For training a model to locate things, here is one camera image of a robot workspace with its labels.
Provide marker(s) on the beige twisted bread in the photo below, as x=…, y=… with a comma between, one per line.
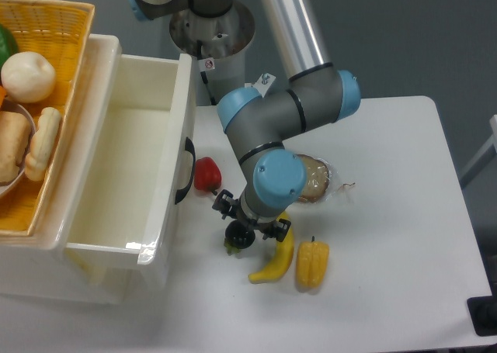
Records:
x=42, y=144

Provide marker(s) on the white frame at right edge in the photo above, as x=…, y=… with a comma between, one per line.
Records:
x=484, y=155

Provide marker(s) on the grey bowl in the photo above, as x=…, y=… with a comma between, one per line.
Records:
x=17, y=108

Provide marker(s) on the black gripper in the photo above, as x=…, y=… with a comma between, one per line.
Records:
x=228, y=206

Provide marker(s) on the yellow bell pepper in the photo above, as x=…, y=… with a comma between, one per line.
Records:
x=312, y=263

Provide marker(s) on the white drawer cabinet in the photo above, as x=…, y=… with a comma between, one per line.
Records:
x=42, y=265

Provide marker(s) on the bread slice in plastic wrap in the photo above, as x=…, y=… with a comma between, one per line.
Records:
x=323, y=181

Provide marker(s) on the red bell pepper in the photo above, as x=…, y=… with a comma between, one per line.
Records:
x=207, y=176

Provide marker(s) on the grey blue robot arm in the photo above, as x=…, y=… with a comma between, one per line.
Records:
x=255, y=120

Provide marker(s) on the tan bread loaf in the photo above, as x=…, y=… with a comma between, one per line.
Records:
x=15, y=131

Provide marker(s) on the black device at table corner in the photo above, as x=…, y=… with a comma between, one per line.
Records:
x=482, y=311

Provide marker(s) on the white open drawer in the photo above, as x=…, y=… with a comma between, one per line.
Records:
x=122, y=217

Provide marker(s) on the orange item in basket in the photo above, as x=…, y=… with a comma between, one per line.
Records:
x=2, y=95

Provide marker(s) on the yellow wicker basket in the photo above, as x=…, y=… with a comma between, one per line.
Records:
x=58, y=30

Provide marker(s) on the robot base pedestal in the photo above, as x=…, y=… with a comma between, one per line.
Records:
x=218, y=46

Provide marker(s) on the black drawer handle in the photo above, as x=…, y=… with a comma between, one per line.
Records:
x=187, y=171

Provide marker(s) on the white round bun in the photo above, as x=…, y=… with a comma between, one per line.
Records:
x=28, y=77

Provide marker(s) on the yellow banana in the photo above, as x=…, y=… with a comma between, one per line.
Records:
x=279, y=264

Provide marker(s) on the green pepper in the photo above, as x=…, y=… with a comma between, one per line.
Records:
x=8, y=45

